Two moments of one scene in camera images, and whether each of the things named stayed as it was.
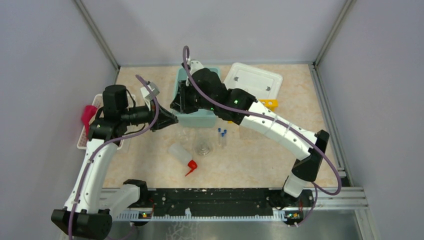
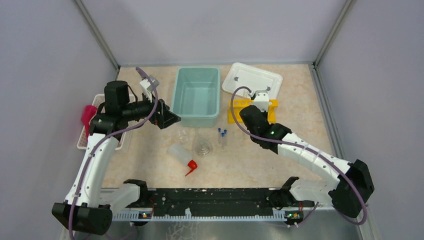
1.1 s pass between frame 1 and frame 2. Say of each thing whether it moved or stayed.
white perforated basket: stayed
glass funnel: stayed
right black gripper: moved
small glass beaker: stayed
